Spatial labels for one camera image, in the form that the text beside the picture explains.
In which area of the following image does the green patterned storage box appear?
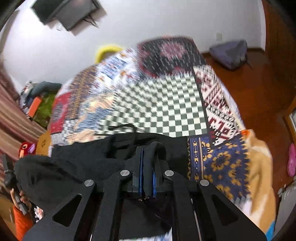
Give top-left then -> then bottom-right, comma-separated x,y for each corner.
33,92 -> 56,129

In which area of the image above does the dark green long pillow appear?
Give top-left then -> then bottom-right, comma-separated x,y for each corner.
30,81 -> 62,98

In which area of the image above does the yellow foam bed rail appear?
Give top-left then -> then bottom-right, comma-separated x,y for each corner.
94,45 -> 123,64

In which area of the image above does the brown wooden door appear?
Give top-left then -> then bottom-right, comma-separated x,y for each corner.
262,1 -> 295,109

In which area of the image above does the bamboo folding lap table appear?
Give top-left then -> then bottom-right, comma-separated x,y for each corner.
36,131 -> 51,156

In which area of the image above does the black hooded sweatshirt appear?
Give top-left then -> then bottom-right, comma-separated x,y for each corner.
15,132 -> 188,240

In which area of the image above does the red plush toy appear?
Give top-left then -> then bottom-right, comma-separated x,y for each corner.
18,142 -> 37,159

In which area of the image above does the orange box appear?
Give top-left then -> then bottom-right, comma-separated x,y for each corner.
28,96 -> 42,118

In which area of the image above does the small black wall monitor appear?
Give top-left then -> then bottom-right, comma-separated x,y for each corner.
55,0 -> 100,31

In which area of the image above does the white wall socket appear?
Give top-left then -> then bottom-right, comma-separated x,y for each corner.
216,33 -> 222,41

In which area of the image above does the grey backpack on floor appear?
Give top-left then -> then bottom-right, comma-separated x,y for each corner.
209,40 -> 247,70

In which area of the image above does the pink plush slipper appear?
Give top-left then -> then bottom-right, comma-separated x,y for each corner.
287,144 -> 296,177

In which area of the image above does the orange sleeve forearm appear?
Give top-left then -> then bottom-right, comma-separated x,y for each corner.
13,206 -> 34,240

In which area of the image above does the striped brown curtain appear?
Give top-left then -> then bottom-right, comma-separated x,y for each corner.
0,55 -> 47,176

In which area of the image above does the person's left hand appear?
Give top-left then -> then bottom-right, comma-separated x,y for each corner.
10,189 -> 32,211

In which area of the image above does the colourful patchwork bedspread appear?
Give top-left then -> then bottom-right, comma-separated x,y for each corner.
43,37 -> 276,240

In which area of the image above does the black wall television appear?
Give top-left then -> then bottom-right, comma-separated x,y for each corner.
31,0 -> 69,24

